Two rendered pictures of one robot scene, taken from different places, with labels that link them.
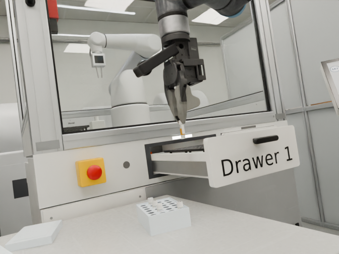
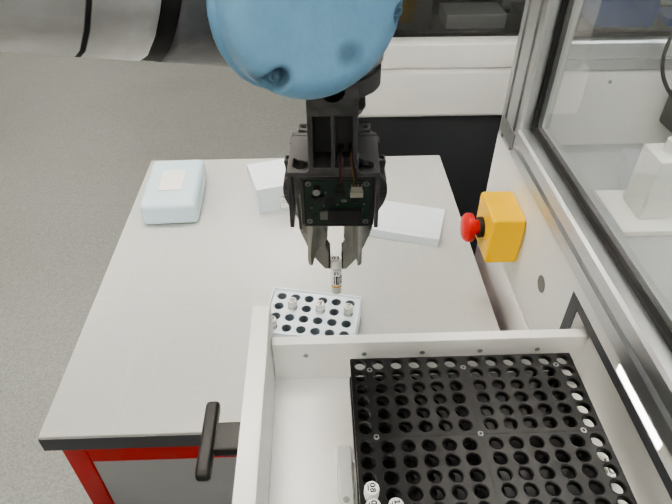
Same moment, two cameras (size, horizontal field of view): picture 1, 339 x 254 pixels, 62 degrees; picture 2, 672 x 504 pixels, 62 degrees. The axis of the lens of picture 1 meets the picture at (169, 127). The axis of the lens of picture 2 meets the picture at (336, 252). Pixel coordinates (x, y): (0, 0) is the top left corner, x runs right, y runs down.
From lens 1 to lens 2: 1.05 m
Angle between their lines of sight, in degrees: 112
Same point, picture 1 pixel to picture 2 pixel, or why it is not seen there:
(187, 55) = (318, 134)
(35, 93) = (527, 22)
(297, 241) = (102, 394)
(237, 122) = not seen: outside the picture
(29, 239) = not seen: hidden behind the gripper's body
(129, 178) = (534, 311)
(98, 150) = (531, 207)
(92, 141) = (531, 182)
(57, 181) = not seen: hidden behind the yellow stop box
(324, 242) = (73, 409)
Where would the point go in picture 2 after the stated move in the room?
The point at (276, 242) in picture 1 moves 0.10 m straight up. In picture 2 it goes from (123, 380) to (102, 326)
